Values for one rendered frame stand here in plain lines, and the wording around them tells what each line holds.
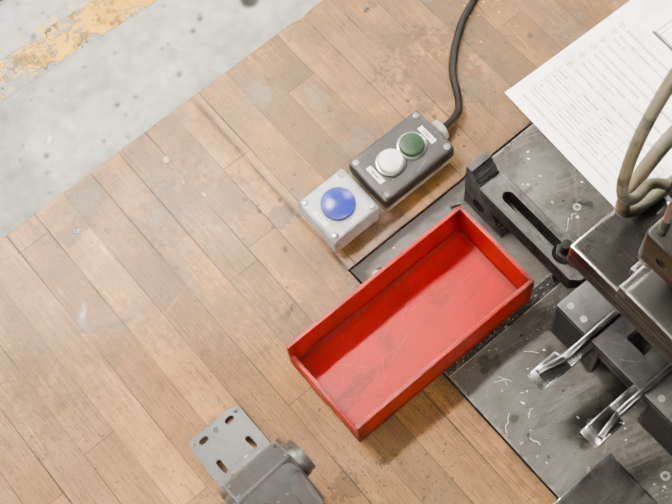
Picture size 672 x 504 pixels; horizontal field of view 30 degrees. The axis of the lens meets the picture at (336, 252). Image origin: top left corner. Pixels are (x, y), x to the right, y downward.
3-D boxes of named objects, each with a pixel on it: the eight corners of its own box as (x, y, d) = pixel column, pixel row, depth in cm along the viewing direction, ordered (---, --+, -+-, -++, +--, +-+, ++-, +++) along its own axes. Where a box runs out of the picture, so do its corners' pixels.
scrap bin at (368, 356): (290, 362, 139) (284, 345, 134) (458, 224, 144) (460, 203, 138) (360, 442, 135) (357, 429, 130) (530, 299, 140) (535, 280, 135)
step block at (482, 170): (463, 199, 145) (466, 166, 137) (482, 184, 146) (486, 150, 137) (501, 238, 143) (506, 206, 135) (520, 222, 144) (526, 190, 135)
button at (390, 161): (373, 166, 145) (372, 159, 144) (392, 151, 146) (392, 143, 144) (389, 183, 144) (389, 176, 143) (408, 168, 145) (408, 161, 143)
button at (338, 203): (314, 207, 144) (312, 200, 142) (341, 186, 145) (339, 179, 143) (336, 231, 143) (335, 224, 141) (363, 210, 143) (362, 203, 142)
